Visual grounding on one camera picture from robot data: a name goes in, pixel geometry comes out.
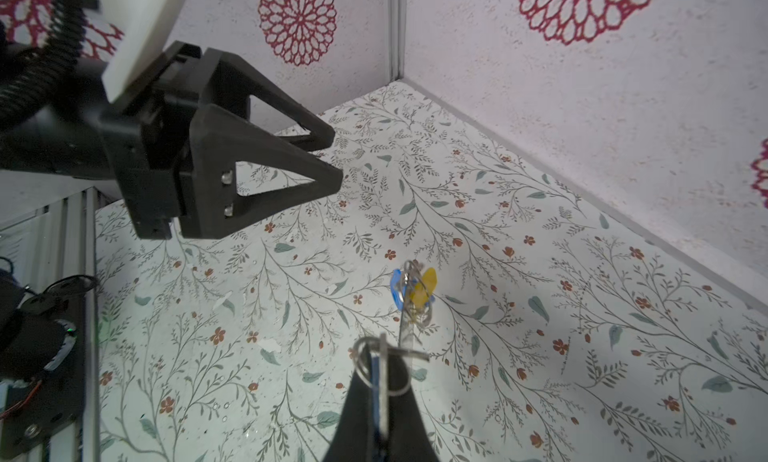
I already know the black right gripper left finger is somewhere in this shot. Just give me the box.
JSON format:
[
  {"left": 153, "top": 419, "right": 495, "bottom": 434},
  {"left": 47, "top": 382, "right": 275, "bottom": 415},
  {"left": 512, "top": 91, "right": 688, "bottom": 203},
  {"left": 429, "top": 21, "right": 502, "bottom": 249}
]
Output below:
[{"left": 323, "top": 337, "right": 384, "bottom": 462}]

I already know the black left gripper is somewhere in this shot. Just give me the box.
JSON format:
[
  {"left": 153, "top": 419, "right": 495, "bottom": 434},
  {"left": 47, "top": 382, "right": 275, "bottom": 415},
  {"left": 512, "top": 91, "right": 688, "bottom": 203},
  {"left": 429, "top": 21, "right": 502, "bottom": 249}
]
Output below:
[{"left": 0, "top": 40, "right": 344, "bottom": 241}]

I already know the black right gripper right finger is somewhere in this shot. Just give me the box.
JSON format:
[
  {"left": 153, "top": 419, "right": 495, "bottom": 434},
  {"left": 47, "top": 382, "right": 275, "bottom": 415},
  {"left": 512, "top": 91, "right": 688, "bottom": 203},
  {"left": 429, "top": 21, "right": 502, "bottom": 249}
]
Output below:
[{"left": 377, "top": 351, "right": 438, "bottom": 461}]

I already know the keyring bunch with blue tags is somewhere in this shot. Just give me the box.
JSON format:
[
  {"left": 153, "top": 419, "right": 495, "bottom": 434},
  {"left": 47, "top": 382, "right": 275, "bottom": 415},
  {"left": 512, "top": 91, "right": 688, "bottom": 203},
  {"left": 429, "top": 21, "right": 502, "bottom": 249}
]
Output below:
[{"left": 353, "top": 259, "right": 437, "bottom": 442}]

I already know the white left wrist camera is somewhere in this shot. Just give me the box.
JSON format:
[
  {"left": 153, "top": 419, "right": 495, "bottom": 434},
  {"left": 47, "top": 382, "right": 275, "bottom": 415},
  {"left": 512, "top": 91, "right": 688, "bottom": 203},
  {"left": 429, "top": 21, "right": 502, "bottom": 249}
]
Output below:
[{"left": 86, "top": 0, "right": 186, "bottom": 102}]

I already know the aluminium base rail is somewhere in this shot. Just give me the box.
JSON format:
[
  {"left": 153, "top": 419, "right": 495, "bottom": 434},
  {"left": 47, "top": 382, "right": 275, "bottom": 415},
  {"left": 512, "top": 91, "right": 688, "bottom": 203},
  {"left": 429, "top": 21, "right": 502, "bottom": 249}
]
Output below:
[{"left": 1, "top": 188, "right": 113, "bottom": 461}]

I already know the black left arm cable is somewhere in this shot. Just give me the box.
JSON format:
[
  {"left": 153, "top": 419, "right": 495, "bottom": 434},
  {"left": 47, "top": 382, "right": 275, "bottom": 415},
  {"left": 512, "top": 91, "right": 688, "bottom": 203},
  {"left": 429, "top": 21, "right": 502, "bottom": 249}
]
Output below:
[{"left": 0, "top": 0, "right": 91, "bottom": 133}]

